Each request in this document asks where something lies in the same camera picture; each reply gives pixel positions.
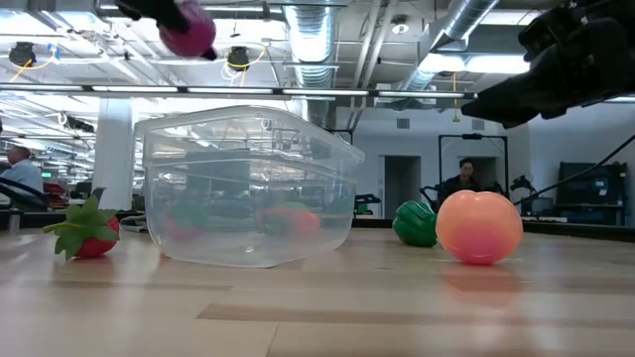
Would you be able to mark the black background stand frame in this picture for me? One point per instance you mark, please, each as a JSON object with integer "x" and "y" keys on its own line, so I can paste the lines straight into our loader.
{"x": 506, "y": 163}

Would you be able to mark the purple toy onion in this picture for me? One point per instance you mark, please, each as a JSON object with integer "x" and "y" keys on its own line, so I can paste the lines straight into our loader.
{"x": 196, "y": 32}

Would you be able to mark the orange pink toy peach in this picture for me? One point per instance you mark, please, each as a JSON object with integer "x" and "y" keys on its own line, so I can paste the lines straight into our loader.
{"x": 478, "y": 228}

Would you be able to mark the long ceiling light bar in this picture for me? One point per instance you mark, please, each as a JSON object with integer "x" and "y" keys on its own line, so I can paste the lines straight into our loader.
{"x": 223, "y": 90}

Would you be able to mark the white building pillar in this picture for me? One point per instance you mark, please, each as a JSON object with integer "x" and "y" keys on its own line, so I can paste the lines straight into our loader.
{"x": 114, "y": 154}

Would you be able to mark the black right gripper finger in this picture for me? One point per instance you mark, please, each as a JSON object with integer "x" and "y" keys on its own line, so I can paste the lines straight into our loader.
{"x": 526, "y": 94}

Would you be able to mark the clear plastic tupperware container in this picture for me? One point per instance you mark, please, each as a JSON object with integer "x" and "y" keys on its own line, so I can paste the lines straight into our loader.
{"x": 248, "y": 149}

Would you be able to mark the green toy bell pepper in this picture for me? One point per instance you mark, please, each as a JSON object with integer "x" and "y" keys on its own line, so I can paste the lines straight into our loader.
{"x": 416, "y": 225}

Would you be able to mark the black screen cart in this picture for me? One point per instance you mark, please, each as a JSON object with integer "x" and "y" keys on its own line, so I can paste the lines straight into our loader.
{"x": 593, "y": 191}

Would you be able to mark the black aluminium rig frame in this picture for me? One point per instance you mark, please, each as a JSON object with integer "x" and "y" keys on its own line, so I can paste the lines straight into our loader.
{"x": 570, "y": 231}

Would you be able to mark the silver slanted air duct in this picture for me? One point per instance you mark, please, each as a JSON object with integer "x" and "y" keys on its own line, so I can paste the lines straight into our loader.
{"x": 456, "y": 30}

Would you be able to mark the person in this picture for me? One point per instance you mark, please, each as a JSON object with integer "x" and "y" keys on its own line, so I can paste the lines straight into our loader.
{"x": 461, "y": 181}
{"x": 22, "y": 171}

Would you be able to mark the silver spiral air duct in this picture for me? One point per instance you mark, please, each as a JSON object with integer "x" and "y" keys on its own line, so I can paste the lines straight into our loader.
{"x": 311, "y": 44}

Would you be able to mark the round ceiling smoke detector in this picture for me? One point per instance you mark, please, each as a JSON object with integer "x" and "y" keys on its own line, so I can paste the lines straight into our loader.
{"x": 400, "y": 28}

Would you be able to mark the green black background robot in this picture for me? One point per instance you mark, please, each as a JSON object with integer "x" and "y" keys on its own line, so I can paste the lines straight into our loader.
{"x": 366, "y": 204}

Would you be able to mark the red toy strawberry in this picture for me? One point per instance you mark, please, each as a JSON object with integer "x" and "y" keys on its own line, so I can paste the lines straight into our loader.
{"x": 94, "y": 238}
{"x": 297, "y": 224}

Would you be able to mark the pink toy ball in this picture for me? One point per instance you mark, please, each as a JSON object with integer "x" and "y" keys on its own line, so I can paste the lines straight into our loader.
{"x": 182, "y": 225}

